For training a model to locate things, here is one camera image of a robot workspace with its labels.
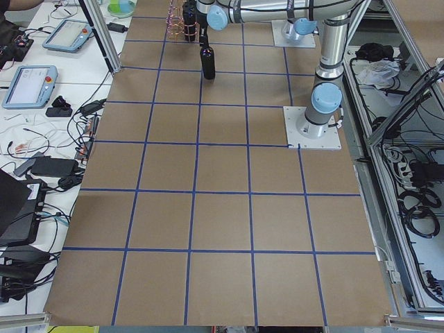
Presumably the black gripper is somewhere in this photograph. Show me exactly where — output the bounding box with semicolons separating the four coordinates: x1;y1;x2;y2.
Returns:
196;3;210;37

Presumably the dark wine bottle carried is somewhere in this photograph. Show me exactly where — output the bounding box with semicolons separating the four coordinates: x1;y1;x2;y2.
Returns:
199;33;216;80

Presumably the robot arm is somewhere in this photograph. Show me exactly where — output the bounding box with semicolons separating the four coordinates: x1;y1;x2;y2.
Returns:
282;17;317;42
191;1;361;83

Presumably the near wine bottle in basket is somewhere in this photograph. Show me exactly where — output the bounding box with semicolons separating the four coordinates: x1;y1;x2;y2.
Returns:
182;0;196;42

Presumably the green bowl with blocks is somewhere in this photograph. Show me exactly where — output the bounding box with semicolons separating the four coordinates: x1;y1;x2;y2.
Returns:
107;0;136;19

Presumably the black power adapter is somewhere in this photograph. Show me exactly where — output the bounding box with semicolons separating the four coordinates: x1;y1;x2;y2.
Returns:
107;22;128;33

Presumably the teach pendant far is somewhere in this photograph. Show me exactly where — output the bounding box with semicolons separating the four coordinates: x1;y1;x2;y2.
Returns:
42;19;92;53

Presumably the teach pendant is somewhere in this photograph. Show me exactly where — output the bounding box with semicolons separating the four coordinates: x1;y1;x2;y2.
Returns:
2;65;58;110
42;19;92;53

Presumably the teach pendant near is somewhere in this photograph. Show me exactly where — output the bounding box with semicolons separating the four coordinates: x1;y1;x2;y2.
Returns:
2;65;58;110

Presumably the black laptop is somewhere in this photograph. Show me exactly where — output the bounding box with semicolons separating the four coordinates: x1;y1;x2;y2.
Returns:
1;171;46;246

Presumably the copper wire wine basket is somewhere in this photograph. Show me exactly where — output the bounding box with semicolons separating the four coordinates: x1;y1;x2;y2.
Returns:
166;1;187;42

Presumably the aluminium frame post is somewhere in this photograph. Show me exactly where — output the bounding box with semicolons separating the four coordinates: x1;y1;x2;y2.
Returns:
79;0;121;75

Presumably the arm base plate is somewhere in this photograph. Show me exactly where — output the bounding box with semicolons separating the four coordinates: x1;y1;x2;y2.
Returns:
272;18;317;49
283;106;341;151

